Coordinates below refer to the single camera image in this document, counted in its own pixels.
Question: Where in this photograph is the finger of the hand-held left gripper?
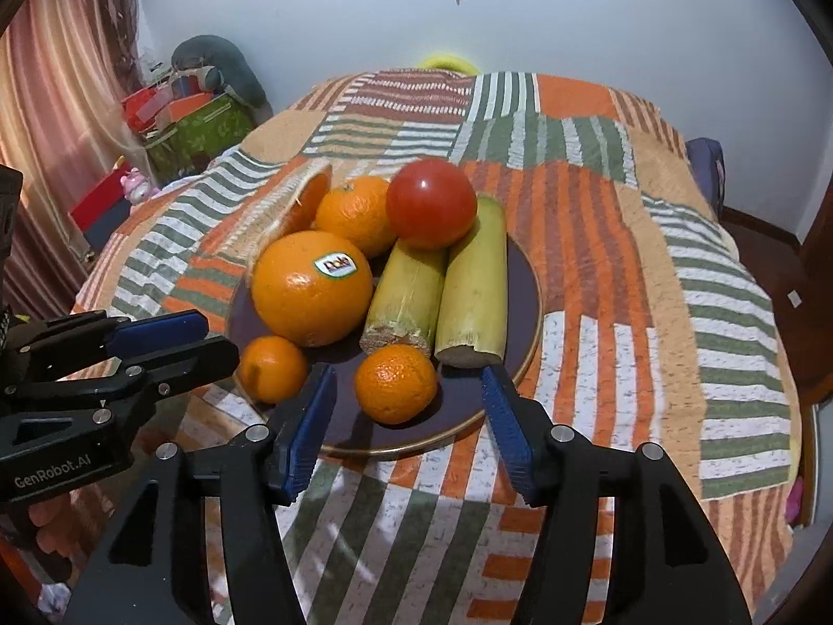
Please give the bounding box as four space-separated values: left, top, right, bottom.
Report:
13 336 241 419
19 310 210 379

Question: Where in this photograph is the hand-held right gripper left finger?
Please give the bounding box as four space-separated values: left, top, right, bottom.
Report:
61 363 338 625

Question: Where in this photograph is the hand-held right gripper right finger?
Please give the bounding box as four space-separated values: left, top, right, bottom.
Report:
480 365 752 625

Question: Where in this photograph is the small mandarin orange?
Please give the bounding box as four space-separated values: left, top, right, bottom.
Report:
355 343 438 426
237 336 311 405

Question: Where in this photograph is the large orange with sticker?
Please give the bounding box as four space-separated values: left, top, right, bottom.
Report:
251 230 374 348

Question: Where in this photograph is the purple plate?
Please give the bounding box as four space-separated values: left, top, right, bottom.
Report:
227 208 544 457

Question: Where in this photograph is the sugarcane piece with smooth end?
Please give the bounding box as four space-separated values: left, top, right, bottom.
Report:
434 195 508 366

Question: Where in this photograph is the sugarcane piece with frayed end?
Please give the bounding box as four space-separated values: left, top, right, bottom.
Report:
360 239 450 359

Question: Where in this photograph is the medium orange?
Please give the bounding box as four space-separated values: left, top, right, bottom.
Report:
315 175 398 259

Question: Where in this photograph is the red tomato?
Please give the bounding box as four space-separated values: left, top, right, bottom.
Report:
386 159 478 250

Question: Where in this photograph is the red and dark box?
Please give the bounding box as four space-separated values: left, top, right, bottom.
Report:
68 166 142 254

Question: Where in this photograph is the pink plush toy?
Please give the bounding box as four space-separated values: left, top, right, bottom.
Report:
120 168 158 203

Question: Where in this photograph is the green patterned storage box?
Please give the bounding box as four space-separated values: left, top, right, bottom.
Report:
144 94 257 184

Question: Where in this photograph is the red gift box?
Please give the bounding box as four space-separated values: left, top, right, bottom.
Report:
121 87 178 132

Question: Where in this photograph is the orange flat box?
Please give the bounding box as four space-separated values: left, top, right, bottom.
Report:
156 94 216 125

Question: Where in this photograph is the striped patchwork blanket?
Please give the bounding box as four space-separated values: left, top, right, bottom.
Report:
71 68 805 625

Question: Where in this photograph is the pink and gold curtain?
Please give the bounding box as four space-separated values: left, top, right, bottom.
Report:
0 0 152 291

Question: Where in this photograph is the grey plush pillow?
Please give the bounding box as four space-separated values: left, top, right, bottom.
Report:
170 34 272 113

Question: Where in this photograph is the blue grey backpack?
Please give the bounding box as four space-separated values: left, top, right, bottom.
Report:
686 136 727 217

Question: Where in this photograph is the yellow foam ring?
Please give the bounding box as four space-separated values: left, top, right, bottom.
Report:
416 50 476 73

